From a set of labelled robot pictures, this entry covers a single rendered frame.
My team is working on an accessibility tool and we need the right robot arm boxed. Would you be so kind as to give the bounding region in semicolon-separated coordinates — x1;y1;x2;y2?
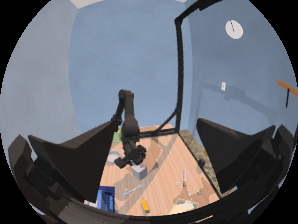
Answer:
112;89;146;165

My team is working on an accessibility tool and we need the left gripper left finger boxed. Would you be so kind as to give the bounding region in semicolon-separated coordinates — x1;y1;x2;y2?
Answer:
28;121;114;204

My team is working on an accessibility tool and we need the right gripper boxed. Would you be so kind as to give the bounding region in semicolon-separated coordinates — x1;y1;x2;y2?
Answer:
114;145;146;169

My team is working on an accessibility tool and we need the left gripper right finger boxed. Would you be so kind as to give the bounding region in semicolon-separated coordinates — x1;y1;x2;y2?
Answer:
196;117;275;194

